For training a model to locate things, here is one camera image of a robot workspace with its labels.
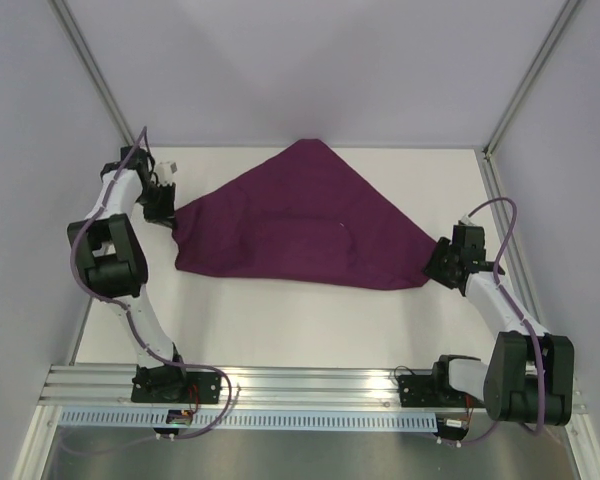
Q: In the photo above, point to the aluminium rail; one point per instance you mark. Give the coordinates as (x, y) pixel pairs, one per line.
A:
(249, 388)
(506, 213)

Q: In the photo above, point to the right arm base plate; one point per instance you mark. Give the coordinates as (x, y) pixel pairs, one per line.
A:
(432, 392)

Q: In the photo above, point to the left aluminium frame post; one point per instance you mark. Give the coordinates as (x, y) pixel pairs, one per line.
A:
(78, 41)

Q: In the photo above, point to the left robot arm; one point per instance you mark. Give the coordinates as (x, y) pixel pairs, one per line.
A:
(109, 263)

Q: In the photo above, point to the aluminium frame post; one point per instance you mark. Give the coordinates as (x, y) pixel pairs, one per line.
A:
(78, 41)
(566, 15)

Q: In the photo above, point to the aluminium front rail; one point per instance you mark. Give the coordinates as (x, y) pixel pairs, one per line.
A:
(249, 388)

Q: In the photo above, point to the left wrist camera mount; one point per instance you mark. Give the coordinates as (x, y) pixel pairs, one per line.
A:
(164, 173)

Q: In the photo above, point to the purple cloth mat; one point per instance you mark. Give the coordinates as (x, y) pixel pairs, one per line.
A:
(302, 215)

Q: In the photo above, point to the slotted cable duct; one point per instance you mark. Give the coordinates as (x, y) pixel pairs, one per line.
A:
(255, 420)

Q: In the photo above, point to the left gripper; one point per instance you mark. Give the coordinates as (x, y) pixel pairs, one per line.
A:
(167, 214)

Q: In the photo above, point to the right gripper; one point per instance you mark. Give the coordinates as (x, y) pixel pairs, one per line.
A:
(443, 265)

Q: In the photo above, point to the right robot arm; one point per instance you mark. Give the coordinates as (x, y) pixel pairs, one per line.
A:
(529, 377)

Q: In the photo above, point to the right aluminium frame post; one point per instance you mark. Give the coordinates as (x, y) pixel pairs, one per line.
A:
(566, 15)

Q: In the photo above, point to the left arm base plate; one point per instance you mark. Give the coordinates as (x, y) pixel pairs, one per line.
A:
(175, 386)

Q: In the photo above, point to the right side aluminium rail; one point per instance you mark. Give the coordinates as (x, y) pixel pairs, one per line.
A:
(506, 213)

